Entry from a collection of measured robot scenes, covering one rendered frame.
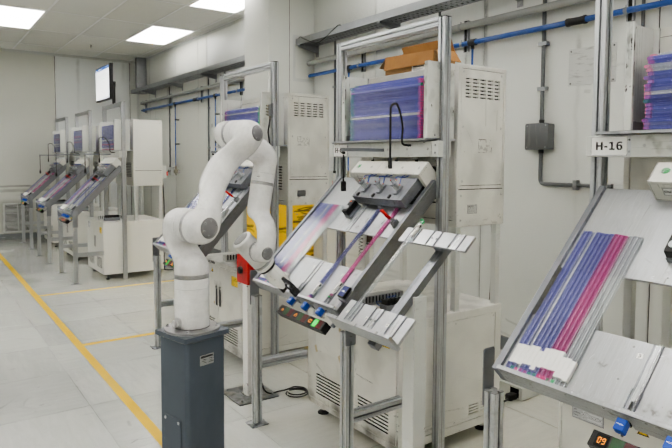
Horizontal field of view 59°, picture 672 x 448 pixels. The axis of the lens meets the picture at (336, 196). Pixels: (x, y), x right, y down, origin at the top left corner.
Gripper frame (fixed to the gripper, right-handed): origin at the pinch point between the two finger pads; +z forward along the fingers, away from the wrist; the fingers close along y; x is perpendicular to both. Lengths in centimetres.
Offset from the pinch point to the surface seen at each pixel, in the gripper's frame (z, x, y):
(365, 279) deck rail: 11.0, 19.7, 21.0
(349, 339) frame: 18.6, -2.8, 25.4
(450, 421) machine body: 96, 7, 21
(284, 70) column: 19, 219, -295
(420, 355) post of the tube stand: 28, 5, 52
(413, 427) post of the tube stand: 44, -15, 52
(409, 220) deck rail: 11, 52, 21
